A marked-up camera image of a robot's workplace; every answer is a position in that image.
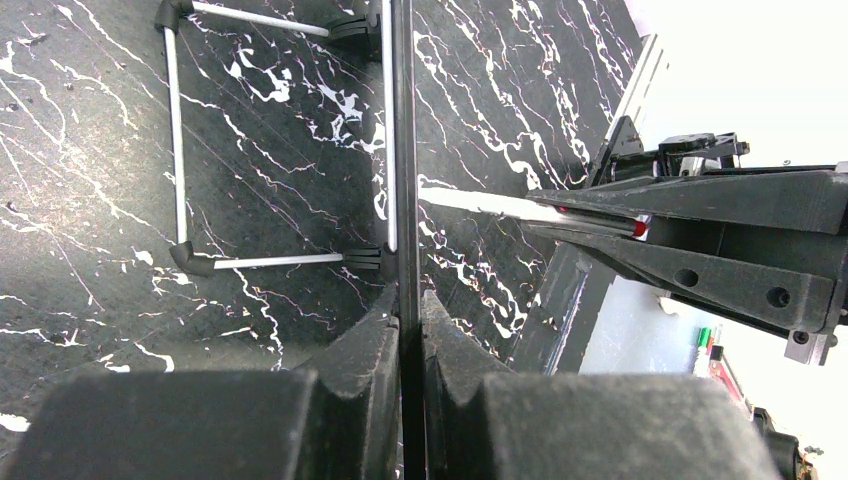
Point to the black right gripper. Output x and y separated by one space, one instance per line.
777 280

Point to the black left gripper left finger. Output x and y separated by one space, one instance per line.
335 416

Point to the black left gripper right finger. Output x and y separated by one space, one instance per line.
485 421

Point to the white marker pen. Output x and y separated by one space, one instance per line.
535 213

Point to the small white whiteboard black frame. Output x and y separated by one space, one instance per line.
380 31

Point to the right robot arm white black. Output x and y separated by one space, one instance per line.
624 157

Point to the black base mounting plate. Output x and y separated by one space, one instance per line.
563 314

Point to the red marker pen background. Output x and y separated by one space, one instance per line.
720 370

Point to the green marker pen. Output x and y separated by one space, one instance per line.
701 363

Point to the aluminium front frame rail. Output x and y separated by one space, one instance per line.
649 73

